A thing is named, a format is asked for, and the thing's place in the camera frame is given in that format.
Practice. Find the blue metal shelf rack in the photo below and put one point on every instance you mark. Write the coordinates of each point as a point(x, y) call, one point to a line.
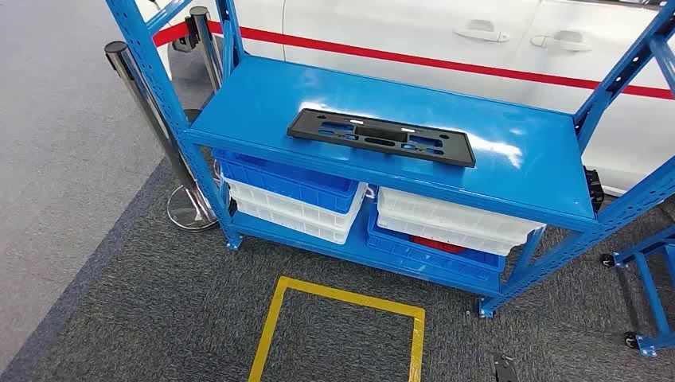
point(263, 105)

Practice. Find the blue plastic crate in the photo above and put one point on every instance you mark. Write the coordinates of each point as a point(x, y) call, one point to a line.
point(422, 261)
point(290, 184)

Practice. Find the red barrier belt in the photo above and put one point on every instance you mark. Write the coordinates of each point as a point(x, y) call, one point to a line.
point(422, 59)
point(163, 34)

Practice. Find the blue metal rack with casters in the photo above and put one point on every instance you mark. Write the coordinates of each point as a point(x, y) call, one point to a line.
point(651, 295)

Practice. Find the chrome stanchion post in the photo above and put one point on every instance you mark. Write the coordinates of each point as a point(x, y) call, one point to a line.
point(132, 79)
point(203, 37)

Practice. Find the black plastic license plate frame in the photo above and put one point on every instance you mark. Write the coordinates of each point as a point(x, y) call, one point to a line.
point(306, 126)

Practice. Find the yellow floor tape square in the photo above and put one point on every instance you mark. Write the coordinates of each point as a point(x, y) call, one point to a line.
point(343, 296)

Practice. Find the black round-base stand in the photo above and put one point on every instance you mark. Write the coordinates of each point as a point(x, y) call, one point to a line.
point(192, 116)

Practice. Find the white car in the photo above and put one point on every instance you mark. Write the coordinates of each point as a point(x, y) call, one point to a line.
point(369, 26)

